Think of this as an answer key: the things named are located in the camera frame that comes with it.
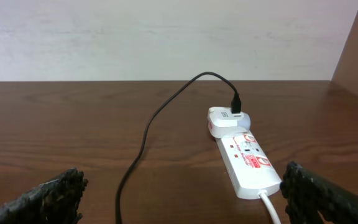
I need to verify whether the black USB charging cable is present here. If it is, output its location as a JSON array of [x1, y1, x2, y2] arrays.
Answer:
[[114, 72, 242, 224]]

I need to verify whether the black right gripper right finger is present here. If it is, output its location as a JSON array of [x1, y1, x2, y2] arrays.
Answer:
[[280, 161, 358, 224]]

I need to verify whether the white power strip cord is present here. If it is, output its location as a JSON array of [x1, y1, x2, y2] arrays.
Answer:
[[257, 189, 282, 224]]

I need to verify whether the white power strip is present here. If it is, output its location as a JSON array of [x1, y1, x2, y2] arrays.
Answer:
[[216, 131, 282, 200]]

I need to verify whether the white USB wall charger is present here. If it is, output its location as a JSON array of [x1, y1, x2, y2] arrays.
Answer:
[[207, 107, 251, 139]]

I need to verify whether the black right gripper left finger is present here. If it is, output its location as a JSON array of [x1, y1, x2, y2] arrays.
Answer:
[[0, 167, 88, 224]]

